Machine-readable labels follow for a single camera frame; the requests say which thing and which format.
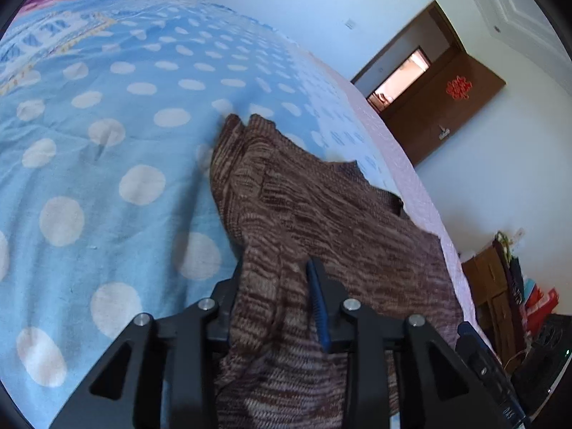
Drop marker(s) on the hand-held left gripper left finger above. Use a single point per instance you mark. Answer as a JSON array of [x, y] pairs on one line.
[[219, 317]]

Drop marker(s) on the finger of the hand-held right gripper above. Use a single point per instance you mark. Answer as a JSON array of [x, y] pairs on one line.
[[469, 335]]

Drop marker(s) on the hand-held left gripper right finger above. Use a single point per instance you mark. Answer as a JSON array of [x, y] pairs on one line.
[[319, 308]]

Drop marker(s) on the brown knitted sweater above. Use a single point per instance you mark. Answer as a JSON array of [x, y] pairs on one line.
[[313, 223]]

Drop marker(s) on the red gift bag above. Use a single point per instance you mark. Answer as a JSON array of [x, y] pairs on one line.
[[543, 304]]

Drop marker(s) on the wooden nightstand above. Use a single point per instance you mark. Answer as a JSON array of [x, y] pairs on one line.
[[487, 277]]

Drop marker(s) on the dark paper bag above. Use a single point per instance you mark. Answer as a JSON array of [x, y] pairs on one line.
[[509, 268]]

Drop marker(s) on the brown wooden door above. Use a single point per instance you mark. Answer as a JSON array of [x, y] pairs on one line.
[[447, 116]]

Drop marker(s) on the blue polka dot bedsheet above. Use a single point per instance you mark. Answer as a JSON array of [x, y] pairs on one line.
[[111, 120]]

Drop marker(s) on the red paper door decoration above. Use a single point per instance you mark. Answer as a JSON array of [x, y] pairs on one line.
[[459, 89]]

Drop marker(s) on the brown wooden door frame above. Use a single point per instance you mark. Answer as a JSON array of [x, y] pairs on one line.
[[402, 40]]

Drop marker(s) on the white light switch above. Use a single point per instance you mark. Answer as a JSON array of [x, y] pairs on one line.
[[349, 23]]

